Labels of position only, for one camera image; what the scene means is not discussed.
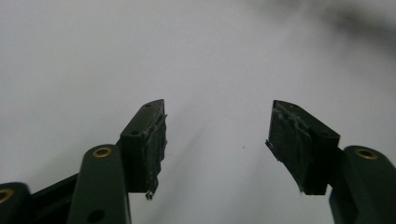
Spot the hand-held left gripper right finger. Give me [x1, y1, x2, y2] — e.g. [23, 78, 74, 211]
[265, 99, 341, 196]

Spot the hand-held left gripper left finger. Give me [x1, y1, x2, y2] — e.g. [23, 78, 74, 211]
[120, 98, 168, 201]

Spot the white paper sheet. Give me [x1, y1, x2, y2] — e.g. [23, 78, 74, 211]
[0, 0, 396, 224]

